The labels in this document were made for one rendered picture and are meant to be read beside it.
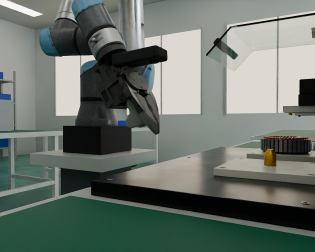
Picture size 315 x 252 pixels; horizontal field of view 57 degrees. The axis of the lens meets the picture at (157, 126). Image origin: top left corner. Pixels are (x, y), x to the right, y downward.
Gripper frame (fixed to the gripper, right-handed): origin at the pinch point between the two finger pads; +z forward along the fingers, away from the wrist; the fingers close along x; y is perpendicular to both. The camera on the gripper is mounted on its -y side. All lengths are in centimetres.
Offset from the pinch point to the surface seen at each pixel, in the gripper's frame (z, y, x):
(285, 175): 18.2, -18.4, 7.3
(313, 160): 20.3, -20.4, -16.9
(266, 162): 15.9, -15.6, 0.7
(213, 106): -96, 118, -470
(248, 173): 15.8, -13.9, 7.4
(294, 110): 10.7, -23.7, 2.7
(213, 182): 14.6, -10.3, 12.3
